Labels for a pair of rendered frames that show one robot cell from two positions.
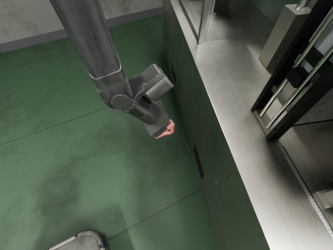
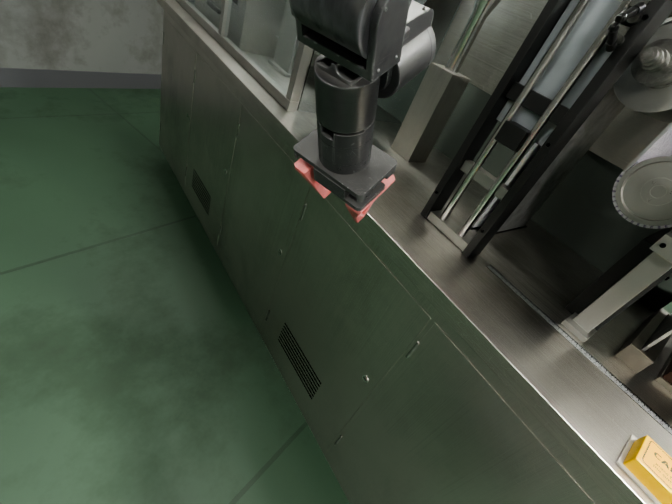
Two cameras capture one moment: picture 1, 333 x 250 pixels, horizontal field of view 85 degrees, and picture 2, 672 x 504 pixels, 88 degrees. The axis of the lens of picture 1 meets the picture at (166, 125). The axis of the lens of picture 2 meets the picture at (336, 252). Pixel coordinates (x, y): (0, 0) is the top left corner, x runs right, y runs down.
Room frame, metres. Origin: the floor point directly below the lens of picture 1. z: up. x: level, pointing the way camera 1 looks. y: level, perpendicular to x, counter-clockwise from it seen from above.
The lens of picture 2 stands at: (0.00, 0.25, 1.27)
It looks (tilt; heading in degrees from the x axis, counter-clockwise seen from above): 37 degrees down; 320
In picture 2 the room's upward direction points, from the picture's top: 24 degrees clockwise
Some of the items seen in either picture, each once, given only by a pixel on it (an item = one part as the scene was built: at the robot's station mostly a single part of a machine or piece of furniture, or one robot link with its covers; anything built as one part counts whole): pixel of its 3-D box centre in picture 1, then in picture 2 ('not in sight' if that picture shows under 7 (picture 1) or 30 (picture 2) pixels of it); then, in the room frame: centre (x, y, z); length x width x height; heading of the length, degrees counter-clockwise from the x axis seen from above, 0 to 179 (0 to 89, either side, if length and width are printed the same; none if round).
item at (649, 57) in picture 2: not in sight; (652, 57); (0.34, -0.45, 1.33); 0.06 x 0.03 x 0.03; 99
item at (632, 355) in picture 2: not in sight; (650, 336); (0.06, -0.71, 0.92); 0.28 x 0.04 x 0.04; 99
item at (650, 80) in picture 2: not in sight; (660, 65); (0.35, -0.51, 1.33); 0.06 x 0.06 x 0.06; 9
